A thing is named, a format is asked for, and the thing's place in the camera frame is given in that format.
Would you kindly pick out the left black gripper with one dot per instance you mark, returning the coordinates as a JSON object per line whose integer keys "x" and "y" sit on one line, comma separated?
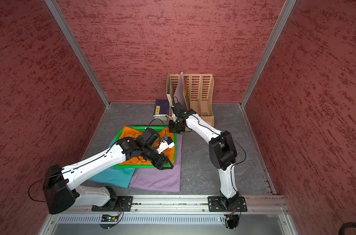
{"x": 159, "y": 166}

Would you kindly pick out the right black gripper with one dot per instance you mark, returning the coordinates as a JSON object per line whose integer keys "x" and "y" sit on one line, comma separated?
{"x": 173, "y": 129}

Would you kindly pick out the orange pants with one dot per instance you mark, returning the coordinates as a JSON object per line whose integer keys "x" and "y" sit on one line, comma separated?
{"x": 140, "y": 162}

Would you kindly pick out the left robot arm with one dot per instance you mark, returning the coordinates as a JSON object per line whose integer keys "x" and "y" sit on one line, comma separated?
{"x": 63, "y": 188}

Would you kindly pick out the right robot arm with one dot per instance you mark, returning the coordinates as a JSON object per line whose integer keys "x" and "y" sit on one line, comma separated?
{"x": 222, "y": 152}

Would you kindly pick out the purple folded pants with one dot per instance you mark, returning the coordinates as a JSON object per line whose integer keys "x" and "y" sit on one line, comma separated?
{"x": 152, "y": 179}

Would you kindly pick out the teal folded pants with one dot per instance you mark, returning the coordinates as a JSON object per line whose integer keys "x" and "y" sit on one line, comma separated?
{"x": 119, "y": 177}

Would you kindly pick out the dark blue book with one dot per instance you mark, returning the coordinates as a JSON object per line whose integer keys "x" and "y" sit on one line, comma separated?
{"x": 162, "y": 109}

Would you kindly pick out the purple folder sheet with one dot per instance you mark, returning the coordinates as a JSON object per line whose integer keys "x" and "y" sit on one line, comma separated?
{"x": 179, "y": 94}

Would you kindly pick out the beige file organizer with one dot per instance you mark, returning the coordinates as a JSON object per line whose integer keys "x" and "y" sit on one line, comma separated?
{"x": 197, "y": 90}

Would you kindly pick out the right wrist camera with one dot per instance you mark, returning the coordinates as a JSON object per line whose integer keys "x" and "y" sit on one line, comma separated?
{"x": 178, "y": 109}

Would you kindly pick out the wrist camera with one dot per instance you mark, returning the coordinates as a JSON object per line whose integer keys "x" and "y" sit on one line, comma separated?
{"x": 167, "y": 143}
{"x": 178, "y": 109}

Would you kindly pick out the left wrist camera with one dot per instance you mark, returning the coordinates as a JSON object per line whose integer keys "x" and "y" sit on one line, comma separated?
{"x": 167, "y": 143}

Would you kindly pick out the aluminium front rail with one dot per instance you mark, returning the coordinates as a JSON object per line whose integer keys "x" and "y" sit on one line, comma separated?
{"x": 176, "y": 214}

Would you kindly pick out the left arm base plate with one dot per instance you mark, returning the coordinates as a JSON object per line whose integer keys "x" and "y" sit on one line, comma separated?
{"x": 121, "y": 204}

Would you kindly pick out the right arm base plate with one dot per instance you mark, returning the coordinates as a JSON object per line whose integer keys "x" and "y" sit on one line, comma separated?
{"x": 214, "y": 204}

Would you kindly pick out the right aluminium corner post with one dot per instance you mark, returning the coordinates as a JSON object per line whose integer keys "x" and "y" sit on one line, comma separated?
{"x": 277, "y": 29}

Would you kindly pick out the aluminium corner post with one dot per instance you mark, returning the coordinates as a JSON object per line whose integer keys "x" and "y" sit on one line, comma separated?
{"x": 277, "y": 29}
{"x": 63, "y": 25}

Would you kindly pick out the left aluminium corner post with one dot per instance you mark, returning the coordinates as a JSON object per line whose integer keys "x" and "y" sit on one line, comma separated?
{"x": 63, "y": 25}

